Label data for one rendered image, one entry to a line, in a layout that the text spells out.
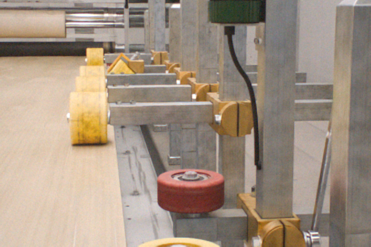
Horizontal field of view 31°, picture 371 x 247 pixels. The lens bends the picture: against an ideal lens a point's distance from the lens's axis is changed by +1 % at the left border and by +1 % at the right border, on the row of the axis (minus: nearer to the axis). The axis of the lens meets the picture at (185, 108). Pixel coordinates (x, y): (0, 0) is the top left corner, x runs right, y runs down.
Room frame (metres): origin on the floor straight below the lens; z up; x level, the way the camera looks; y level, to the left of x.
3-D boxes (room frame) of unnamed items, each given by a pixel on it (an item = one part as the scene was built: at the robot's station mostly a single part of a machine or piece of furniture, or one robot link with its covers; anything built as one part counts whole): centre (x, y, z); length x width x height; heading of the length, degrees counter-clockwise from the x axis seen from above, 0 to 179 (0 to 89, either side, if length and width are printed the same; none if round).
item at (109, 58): (2.27, 0.06, 0.95); 0.50 x 0.04 x 0.04; 97
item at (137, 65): (1.76, 0.16, 0.95); 0.10 x 0.04 x 0.10; 97
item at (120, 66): (1.76, 0.18, 0.93); 0.09 x 0.08 x 0.09; 97
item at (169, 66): (1.76, 0.03, 0.95); 0.14 x 0.06 x 0.05; 7
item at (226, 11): (0.74, -0.05, 1.10); 0.06 x 0.06 x 0.02
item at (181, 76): (1.51, 0.00, 0.95); 0.14 x 0.06 x 0.05; 7
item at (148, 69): (1.79, -0.07, 0.95); 0.36 x 0.03 x 0.03; 97
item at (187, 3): (1.49, -0.01, 0.90); 0.04 x 0.04 x 0.48; 7
